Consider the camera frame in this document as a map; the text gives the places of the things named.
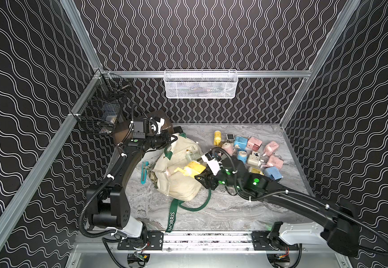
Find white wire basket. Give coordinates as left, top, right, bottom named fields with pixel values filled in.
left=163, top=69, right=239, bottom=99

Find cream panda pencil sharpener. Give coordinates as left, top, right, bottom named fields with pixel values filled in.
left=246, top=151, right=264, bottom=167

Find blue pencil sharpener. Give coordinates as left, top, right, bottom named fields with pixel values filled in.
left=234, top=136, right=248, bottom=150

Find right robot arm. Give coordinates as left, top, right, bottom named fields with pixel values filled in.
left=195, top=147, right=388, bottom=257

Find teal utility knife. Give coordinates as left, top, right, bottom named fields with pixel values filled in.
left=140, top=161, right=149, bottom=185

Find light blue box sharpener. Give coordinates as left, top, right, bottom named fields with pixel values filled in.
left=264, top=166, right=283, bottom=182

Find cream tote bag green handles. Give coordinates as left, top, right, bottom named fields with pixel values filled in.
left=150, top=133, right=211, bottom=233

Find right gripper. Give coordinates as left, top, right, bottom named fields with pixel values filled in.
left=193, top=165, right=242, bottom=192

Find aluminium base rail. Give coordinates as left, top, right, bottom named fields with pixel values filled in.
left=72, top=231, right=336, bottom=254

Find pink box pencil sharpener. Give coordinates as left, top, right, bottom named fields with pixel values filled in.
left=246, top=137, right=263, bottom=151

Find light blue round sharpener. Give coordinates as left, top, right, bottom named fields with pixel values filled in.
left=237, top=150, right=248, bottom=164

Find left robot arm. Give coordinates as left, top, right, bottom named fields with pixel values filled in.
left=78, top=105, right=177, bottom=239

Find pink rounded pencil sharpener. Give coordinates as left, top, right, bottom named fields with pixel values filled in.
left=263, top=141, right=279, bottom=157

